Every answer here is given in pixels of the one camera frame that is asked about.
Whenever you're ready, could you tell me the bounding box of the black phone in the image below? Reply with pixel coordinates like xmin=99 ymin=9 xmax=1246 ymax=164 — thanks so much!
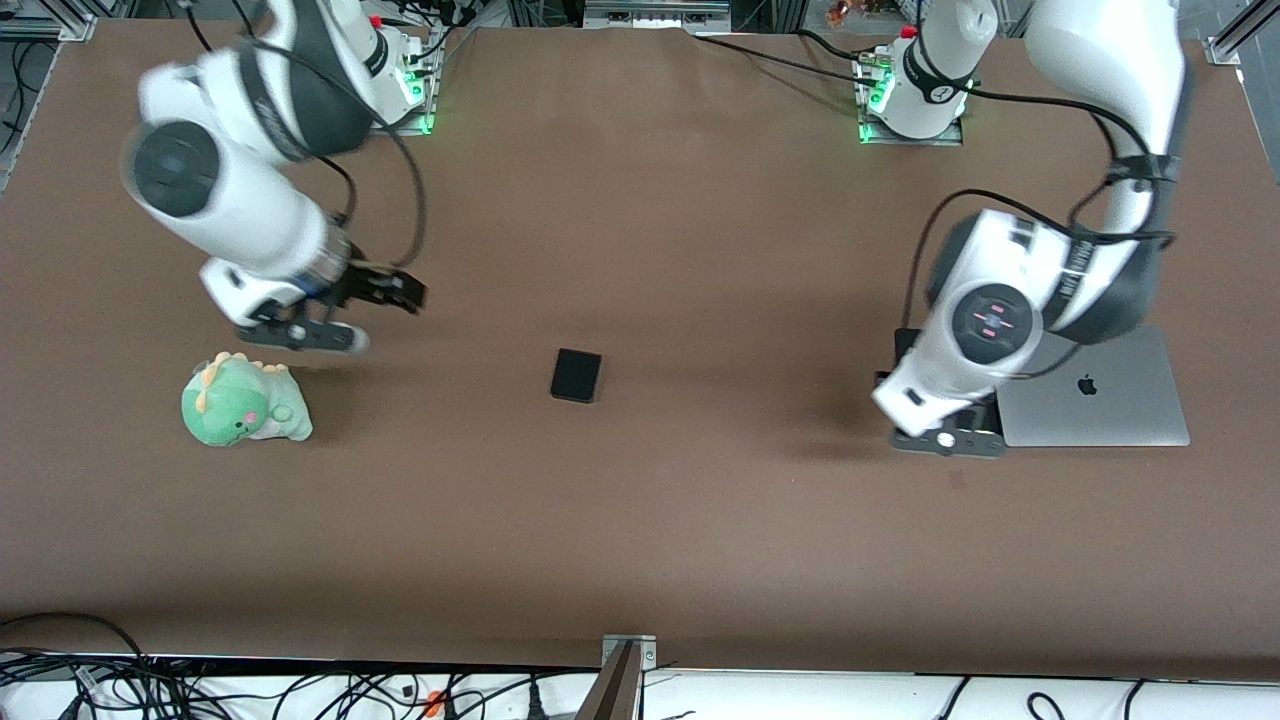
xmin=550 ymin=348 xmax=604 ymax=404

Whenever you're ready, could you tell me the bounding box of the silver laptop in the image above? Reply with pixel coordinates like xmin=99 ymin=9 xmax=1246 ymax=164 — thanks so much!
xmin=995 ymin=324 xmax=1192 ymax=448

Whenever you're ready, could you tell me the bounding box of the green dinosaur plush toy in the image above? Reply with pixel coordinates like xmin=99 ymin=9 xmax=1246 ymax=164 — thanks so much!
xmin=181 ymin=351 xmax=314 ymax=447

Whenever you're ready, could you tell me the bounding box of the grey metal box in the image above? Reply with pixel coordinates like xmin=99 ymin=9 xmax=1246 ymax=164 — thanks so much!
xmin=583 ymin=0 xmax=732 ymax=31

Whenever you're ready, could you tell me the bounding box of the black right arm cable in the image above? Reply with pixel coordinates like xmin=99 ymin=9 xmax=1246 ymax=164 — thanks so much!
xmin=180 ymin=0 xmax=429 ymax=271

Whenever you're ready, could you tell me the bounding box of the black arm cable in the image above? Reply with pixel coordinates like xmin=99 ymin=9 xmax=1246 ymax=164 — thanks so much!
xmin=900 ymin=85 xmax=1179 ymax=381
xmin=180 ymin=0 xmax=429 ymax=271

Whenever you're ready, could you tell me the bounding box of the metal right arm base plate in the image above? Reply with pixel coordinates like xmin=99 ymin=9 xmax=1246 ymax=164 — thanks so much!
xmin=370 ymin=60 xmax=441 ymax=136

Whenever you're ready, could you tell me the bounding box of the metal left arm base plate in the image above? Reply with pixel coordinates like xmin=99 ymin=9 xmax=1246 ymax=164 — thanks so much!
xmin=858 ymin=60 xmax=965 ymax=147

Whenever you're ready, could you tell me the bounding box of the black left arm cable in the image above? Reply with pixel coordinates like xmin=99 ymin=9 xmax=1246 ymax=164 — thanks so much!
xmin=900 ymin=85 xmax=1179 ymax=381

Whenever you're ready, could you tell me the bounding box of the black cable on table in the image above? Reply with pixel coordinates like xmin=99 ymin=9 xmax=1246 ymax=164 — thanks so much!
xmin=695 ymin=30 xmax=881 ymax=86

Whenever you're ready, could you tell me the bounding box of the metal table edge bracket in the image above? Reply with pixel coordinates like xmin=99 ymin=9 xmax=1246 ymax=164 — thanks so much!
xmin=602 ymin=634 xmax=658 ymax=671

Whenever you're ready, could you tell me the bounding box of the aluminium frame profile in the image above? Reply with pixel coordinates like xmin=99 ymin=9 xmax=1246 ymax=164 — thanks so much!
xmin=0 ymin=0 xmax=97 ymax=43

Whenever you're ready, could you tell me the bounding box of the black looping floor cable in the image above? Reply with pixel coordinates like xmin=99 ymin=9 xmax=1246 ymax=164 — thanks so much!
xmin=0 ymin=612 xmax=156 ymax=720

